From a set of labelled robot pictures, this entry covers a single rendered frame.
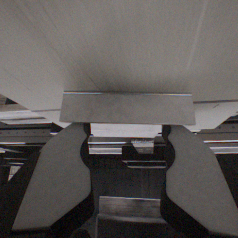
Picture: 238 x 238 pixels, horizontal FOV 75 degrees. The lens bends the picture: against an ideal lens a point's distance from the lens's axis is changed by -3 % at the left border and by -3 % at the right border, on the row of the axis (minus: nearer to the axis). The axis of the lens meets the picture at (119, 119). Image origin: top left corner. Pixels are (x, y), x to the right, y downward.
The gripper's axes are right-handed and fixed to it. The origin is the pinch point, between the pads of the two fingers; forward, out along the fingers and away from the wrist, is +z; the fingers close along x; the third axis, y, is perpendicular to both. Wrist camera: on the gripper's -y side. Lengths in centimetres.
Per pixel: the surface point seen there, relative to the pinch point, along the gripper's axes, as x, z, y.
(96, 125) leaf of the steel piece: -3.1, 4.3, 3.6
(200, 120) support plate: 7.4, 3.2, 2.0
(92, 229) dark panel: -12, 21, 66
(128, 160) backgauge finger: 1.4, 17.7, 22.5
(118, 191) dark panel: -1, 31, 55
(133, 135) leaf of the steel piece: 1.2, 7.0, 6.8
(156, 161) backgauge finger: 7.9, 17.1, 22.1
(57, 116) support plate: -6.7, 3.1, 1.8
